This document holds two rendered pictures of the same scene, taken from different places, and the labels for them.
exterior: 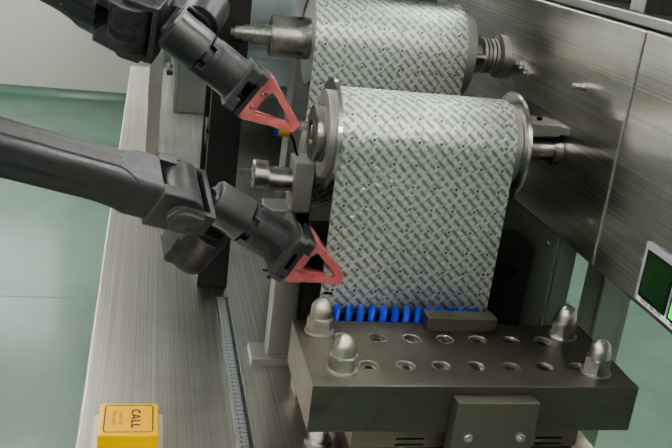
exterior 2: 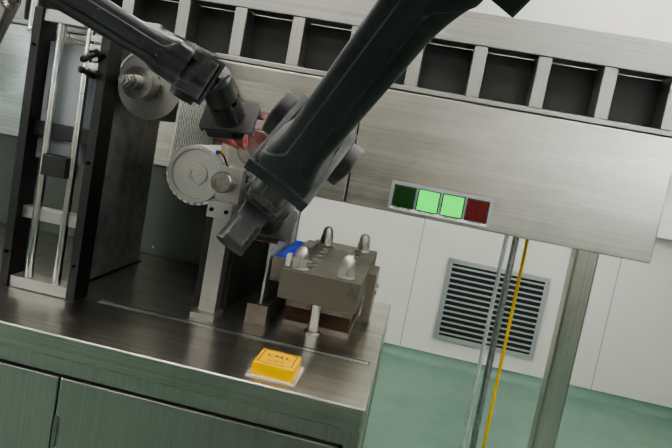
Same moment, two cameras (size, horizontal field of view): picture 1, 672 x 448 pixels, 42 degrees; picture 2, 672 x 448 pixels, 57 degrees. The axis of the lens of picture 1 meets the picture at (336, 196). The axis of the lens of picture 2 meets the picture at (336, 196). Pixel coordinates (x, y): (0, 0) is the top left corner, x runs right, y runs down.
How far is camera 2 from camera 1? 1.26 m
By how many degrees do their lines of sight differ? 69
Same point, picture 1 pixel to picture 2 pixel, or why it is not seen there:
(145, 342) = (149, 337)
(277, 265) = (287, 232)
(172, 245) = (250, 234)
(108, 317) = (91, 337)
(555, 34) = (273, 85)
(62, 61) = not seen: outside the picture
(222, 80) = (239, 115)
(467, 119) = not seen: hidden behind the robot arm
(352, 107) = not seen: hidden behind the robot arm
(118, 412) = (268, 359)
